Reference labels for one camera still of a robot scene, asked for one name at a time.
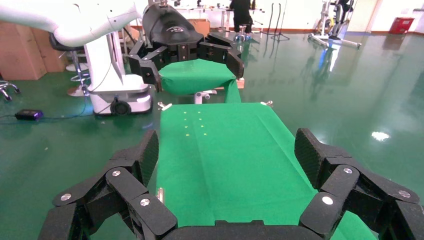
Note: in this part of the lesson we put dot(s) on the large brown cardboard box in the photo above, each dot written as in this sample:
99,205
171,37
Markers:
20,53
53,56

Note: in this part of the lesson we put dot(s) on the green cloth covered table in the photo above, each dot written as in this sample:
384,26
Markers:
195,76

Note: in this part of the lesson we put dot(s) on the white robot column and base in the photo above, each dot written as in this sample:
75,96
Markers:
109,86

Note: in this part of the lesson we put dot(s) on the chrome chair base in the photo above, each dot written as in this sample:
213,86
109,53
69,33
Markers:
6,85

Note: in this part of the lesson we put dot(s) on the green table cloth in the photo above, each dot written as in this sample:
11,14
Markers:
232,165

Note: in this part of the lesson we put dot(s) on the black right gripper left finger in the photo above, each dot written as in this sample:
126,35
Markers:
136,188

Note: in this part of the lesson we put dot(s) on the black power adapter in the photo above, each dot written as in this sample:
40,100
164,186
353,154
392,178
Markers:
29,115

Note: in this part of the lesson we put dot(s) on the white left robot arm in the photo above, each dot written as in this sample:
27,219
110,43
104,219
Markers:
79,31

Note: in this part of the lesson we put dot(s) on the seated person in black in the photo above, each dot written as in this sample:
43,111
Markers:
241,15

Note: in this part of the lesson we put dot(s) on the black round bar stool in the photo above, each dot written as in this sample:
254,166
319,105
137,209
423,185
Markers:
59,43

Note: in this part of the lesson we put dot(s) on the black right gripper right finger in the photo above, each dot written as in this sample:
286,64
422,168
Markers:
338,185

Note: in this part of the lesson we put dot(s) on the silver binder clip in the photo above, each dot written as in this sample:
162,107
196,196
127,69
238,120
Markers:
160,195
164,106
267,103

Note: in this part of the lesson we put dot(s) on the white metal equipment frame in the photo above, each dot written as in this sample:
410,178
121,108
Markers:
344,43

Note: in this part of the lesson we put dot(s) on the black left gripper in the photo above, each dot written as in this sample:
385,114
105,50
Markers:
172,30

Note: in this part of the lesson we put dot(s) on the red plastic crate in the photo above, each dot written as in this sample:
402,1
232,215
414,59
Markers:
401,26

